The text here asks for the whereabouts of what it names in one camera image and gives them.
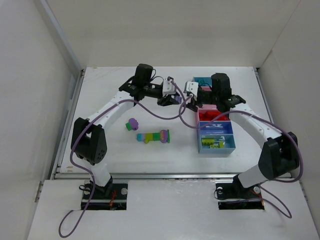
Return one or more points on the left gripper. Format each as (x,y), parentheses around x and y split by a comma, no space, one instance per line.
(161,97)

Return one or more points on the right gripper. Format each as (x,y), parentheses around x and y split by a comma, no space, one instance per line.
(196,99)

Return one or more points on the turquoise lego bricks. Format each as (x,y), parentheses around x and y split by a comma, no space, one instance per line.
(201,81)

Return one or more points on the red and lime lego stack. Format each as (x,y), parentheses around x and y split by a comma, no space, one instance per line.
(208,115)

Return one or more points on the small purple lego brick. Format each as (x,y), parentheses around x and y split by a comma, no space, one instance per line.
(178,99)

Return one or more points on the blue and pink sorting tray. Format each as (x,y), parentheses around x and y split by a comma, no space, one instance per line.
(219,130)

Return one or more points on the purple round lego piece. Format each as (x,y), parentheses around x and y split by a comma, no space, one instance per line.
(132,124)

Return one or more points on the purple flower lego piece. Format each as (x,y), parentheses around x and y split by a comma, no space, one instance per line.
(165,136)

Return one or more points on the lime lego plate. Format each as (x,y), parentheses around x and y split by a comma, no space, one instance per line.
(207,141)

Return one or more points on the long multicolour lego stack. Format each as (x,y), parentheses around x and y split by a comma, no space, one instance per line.
(148,137)

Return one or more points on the lime green lego brick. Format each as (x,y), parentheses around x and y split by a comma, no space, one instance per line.
(214,146)

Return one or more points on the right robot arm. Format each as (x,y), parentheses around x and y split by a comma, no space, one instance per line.
(280,153)

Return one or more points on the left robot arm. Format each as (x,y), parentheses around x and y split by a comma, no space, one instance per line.
(89,141)

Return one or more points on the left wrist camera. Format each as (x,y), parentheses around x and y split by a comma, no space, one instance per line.
(168,88)

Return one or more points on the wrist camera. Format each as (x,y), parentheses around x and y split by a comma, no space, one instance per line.
(191,87)
(168,88)

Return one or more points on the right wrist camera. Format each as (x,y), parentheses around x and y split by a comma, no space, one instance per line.
(191,87)

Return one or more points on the aluminium front rail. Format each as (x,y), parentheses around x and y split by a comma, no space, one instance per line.
(144,176)

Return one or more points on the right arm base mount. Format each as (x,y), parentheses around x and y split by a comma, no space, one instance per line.
(230,197)

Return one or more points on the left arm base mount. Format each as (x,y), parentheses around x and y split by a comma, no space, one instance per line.
(115,200)

